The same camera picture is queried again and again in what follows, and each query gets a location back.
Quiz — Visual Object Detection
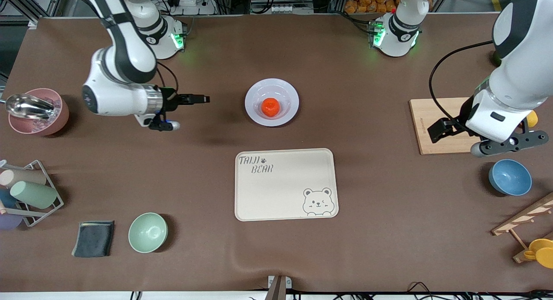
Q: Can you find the orange fruit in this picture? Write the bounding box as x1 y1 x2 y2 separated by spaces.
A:
261 98 281 118

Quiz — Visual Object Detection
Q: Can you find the white round plate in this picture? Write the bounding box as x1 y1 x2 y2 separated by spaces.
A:
245 78 300 127

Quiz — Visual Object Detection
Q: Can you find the wooden cutting board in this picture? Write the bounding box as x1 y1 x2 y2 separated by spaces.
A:
409 97 507 155

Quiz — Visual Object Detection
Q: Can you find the blue bowl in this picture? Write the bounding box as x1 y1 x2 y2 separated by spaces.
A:
489 159 532 196

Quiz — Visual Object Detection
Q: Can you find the white power strip with plugs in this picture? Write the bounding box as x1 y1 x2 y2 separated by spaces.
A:
166 0 216 16

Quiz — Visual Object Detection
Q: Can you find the wooden drying rack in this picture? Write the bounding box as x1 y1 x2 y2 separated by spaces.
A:
491 192 553 264

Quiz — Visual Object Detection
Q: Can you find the pink bowl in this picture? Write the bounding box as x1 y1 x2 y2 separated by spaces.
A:
9 88 70 136

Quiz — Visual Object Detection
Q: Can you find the cream tray with bear print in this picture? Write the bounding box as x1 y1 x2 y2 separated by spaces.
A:
235 148 339 222

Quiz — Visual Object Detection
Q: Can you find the light green bowl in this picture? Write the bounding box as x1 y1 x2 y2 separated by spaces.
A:
128 212 168 253

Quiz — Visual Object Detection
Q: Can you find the brown table mat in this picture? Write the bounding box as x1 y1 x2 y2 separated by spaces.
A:
0 13 553 293

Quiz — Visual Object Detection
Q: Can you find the metal scoop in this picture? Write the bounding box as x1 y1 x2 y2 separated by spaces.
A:
5 94 55 120

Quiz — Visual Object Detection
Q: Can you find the bag of orange buns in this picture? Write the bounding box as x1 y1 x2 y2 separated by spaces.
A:
344 0 432 14

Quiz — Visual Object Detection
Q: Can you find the yellow mug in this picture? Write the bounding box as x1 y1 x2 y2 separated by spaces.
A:
524 238 553 269

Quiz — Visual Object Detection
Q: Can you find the dark grey folded cloth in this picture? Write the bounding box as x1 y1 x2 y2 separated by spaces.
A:
72 221 115 258

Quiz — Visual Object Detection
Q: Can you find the beige cup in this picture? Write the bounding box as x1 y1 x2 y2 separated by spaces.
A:
0 169 47 188

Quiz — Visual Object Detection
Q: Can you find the mint green cup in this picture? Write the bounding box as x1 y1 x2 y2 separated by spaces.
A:
10 180 58 209

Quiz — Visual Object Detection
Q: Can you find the blue cup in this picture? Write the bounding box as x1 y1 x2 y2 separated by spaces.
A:
0 189 20 208

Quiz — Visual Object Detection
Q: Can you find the purple cup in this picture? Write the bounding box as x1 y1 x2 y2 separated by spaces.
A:
0 213 23 231

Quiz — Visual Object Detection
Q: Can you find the grey wire cup rack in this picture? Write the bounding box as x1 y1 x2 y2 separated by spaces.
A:
0 160 64 227

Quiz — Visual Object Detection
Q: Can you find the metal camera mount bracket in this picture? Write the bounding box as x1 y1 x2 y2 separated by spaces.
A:
264 275 292 300

